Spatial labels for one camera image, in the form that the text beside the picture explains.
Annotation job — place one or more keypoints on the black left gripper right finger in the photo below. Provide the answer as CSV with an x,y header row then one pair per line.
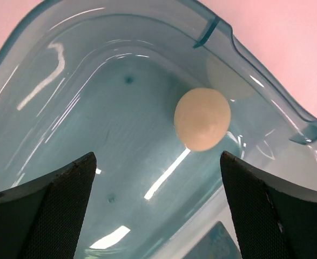
x,y
272,217

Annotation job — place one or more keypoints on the teal plastic tray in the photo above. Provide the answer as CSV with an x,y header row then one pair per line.
x,y
105,77

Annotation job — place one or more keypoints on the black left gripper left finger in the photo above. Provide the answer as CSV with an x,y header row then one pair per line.
x,y
43,218

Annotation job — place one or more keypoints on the white garlic bulb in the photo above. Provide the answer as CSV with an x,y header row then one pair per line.
x,y
202,118

